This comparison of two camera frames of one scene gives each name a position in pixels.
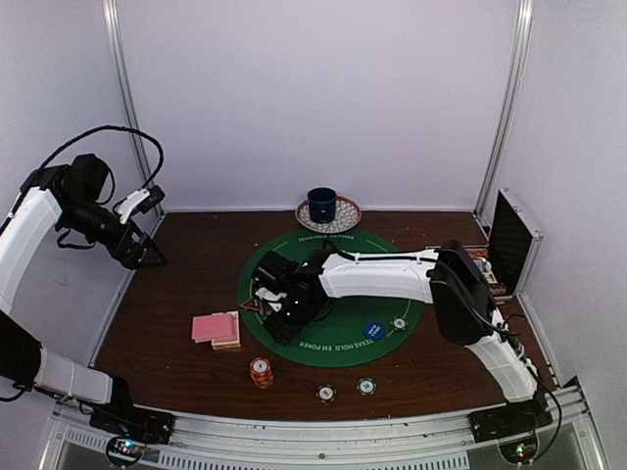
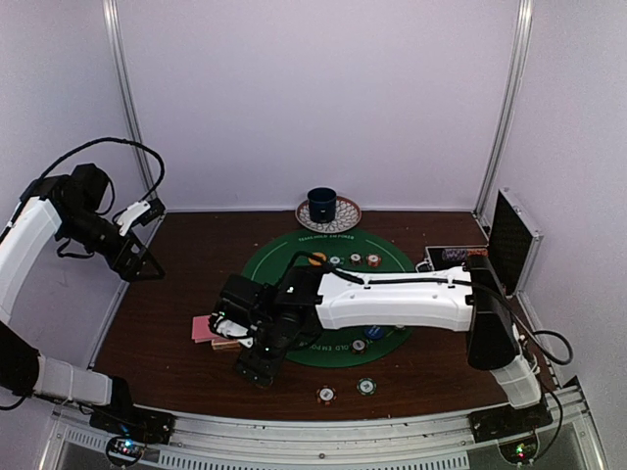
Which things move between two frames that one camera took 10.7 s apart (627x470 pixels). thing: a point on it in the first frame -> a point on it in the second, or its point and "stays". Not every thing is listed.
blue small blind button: [373, 330] stays
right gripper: [283, 331] -> [260, 369]
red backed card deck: [212, 327] stays
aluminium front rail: [421, 440] stays
